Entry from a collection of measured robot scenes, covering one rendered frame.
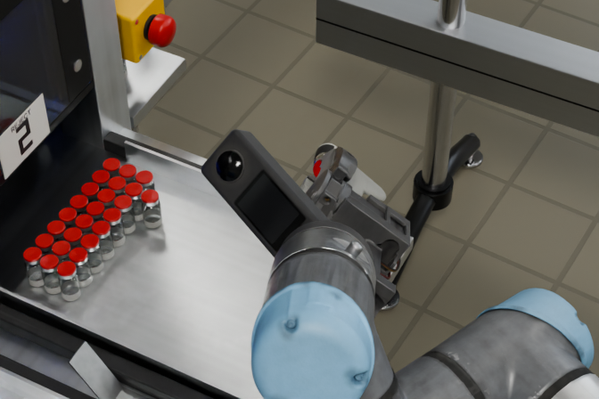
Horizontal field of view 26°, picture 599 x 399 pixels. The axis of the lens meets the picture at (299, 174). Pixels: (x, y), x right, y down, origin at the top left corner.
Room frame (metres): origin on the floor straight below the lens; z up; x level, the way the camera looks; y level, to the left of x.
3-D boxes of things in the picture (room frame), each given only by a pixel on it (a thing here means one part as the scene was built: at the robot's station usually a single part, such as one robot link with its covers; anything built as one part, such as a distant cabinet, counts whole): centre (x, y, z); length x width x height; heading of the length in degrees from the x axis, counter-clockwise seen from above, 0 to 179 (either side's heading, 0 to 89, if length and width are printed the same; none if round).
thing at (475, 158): (1.80, -0.27, 0.07); 0.50 x 0.08 x 0.14; 153
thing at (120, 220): (0.98, 0.22, 0.90); 0.18 x 0.02 x 0.05; 152
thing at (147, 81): (1.29, 0.24, 0.87); 0.14 x 0.13 x 0.02; 63
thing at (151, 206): (1.02, 0.17, 0.90); 0.02 x 0.02 x 0.05
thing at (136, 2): (1.26, 0.21, 0.99); 0.08 x 0.07 x 0.07; 63
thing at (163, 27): (1.24, 0.17, 0.99); 0.04 x 0.04 x 0.04; 63
